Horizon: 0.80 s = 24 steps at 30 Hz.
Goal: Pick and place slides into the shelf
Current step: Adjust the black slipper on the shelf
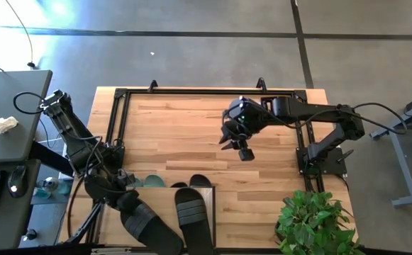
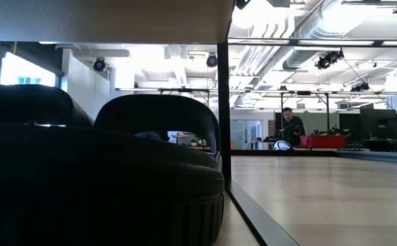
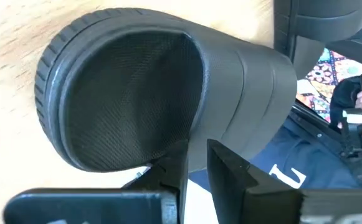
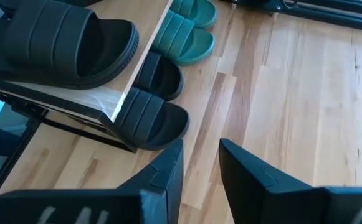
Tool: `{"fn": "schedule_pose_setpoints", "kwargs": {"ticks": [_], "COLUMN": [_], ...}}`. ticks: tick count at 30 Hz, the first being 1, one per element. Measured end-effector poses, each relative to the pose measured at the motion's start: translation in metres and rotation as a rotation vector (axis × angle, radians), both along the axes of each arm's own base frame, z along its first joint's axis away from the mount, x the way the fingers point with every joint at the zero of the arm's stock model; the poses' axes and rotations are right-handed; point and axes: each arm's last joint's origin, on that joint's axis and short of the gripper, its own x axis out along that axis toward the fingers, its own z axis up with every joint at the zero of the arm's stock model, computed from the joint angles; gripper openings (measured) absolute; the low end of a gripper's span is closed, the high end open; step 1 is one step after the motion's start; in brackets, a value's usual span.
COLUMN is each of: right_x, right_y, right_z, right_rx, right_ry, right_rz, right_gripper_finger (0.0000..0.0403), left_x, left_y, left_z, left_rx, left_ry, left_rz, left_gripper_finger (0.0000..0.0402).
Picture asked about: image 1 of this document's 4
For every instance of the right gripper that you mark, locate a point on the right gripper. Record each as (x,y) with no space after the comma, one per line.
(248,117)

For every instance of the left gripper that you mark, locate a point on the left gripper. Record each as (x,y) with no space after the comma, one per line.
(103,187)

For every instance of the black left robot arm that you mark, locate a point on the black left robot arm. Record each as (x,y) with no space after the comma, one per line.
(74,134)

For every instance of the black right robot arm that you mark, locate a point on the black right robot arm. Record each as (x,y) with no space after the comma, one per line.
(315,111)

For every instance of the clear green bottle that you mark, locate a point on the clear green bottle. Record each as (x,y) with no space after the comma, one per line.
(51,186)

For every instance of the small black knob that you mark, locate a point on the small black knob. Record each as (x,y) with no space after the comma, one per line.
(30,234)

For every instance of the black computer mouse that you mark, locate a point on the black computer mouse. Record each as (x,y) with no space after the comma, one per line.
(17,180)

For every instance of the green leafy plant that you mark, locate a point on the green leafy plant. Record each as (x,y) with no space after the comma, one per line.
(312,223)

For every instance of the grey desk top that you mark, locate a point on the grey desk top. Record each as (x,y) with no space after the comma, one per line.
(14,124)
(0,226)

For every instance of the crumpled white tissue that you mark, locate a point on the crumpled white tissue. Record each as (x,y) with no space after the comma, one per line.
(3,125)

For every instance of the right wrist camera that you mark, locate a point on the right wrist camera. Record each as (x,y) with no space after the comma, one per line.
(247,154)

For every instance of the black aluminium table frame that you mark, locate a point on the black aluminium table frame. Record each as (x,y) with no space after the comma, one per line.
(191,91)

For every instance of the black frame hook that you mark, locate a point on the black frame hook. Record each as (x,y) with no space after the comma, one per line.
(153,85)
(261,83)

